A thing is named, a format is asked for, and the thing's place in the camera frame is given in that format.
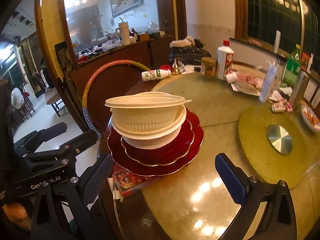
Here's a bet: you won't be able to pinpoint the green plastic bottle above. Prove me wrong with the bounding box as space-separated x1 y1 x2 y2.
284 44 301 87

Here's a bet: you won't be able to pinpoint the window with dark grille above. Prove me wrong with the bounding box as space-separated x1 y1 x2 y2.
234 0 320 64

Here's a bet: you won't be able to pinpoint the book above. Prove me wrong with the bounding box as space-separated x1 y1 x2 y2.
230 81 262 97

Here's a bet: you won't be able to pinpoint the red patterned box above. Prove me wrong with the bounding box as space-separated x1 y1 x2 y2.
112 167 160 197

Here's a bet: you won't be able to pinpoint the black quilted bag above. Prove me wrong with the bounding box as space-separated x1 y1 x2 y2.
169 36 212 65

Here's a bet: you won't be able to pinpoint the white disposable bowl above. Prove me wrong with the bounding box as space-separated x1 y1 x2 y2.
121 134 181 150
112 105 187 140

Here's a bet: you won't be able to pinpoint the small white plastic bottle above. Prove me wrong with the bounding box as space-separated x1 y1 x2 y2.
141 69 172 82

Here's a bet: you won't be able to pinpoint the white paper roll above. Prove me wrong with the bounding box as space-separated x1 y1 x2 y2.
273 30 281 54

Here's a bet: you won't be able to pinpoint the round metal disc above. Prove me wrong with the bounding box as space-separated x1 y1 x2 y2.
266 124 293 155

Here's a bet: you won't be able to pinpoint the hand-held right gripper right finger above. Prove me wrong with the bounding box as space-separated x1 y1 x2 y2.
215 152 298 240

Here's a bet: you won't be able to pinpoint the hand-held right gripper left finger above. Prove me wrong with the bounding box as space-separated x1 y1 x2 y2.
31 152 114 240

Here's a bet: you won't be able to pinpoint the red glass plate gold lettering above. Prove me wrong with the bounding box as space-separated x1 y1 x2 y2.
107 110 204 177

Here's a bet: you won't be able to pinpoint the white liquor bottle red cap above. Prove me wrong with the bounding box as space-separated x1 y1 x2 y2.
216 40 234 80

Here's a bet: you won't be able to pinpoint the wooden stool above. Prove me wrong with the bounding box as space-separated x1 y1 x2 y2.
44 87 67 117

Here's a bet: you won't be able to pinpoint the colourful hula hoop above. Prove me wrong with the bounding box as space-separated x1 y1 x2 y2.
82 60 151 132

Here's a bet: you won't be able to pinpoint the white tumbler with handle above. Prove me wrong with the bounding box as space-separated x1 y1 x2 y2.
115 17 131 46

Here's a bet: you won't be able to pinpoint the red glass plate white sticker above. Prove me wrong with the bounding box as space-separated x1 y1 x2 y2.
121 119 195 167

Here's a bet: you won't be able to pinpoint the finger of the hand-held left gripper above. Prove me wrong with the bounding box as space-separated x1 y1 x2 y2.
22 131 97 165
14 122 67 153

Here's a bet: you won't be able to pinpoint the round yellow-green table mat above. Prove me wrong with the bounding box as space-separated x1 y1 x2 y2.
238 104 310 189

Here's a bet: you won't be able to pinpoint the blue patterned plate with food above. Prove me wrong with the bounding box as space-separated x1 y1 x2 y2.
301 105 320 133

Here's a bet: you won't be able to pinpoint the pink wrapped candies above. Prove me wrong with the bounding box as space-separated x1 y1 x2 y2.
272 98 294 113

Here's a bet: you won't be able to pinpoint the blue and white carton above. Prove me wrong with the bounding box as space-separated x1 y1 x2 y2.
259 64 275 103

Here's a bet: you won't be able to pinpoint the stainless steel thermos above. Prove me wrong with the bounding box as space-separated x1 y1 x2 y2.
289 71 310 110

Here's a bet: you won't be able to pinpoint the glass jar gold lid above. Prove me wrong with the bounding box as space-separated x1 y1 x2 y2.
201 57 217 77

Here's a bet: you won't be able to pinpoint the clear bottle black cap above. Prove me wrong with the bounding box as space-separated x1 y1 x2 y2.
271 54 285 98

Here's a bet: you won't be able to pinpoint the large wall mirror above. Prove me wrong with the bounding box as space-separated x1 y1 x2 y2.
60 0 177 55

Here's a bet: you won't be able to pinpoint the person's left hand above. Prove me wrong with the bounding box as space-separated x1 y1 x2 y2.
1 202 32 230

